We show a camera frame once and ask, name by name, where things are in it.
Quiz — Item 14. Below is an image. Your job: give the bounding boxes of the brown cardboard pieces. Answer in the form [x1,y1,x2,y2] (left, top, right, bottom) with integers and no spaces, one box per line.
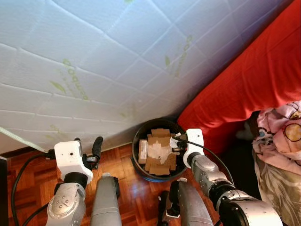
[139,128,178,176]

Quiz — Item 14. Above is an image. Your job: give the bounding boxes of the black round waste bin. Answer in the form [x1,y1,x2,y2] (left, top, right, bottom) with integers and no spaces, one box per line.
[132,118,189,183]

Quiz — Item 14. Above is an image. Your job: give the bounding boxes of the grey robot left leg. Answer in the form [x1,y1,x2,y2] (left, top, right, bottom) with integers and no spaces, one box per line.
[89,173,123,226]

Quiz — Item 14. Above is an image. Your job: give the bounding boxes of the grey robot leg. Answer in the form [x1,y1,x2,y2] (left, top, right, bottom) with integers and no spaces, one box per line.
[159,178,214,226]
[89,173,123,226]

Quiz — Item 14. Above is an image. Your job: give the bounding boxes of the grey robot right leg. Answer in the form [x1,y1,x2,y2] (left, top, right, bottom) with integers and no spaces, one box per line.
[159,178,214,226]

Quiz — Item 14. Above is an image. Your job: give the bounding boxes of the pink cartoon print blanket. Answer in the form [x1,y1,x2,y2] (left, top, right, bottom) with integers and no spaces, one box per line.
[253,100,301,175]

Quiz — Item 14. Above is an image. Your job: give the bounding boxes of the bed with grey floral sheet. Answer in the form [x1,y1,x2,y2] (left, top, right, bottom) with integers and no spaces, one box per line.
[254,151,301,226]

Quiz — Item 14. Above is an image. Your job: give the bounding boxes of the red fabric cushion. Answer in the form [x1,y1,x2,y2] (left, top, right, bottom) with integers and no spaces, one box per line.
[176,0,301,156]

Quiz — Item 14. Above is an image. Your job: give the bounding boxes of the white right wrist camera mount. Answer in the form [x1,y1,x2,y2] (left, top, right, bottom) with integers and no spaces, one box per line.
[182,129,205,169]

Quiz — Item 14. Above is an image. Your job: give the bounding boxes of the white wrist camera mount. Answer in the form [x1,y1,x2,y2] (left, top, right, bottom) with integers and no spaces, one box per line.
[54,140,94,183]
[182,129,205,169]

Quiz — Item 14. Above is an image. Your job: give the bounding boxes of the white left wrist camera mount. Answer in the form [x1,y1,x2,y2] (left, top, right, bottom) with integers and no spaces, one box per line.
[54,140,94,183]

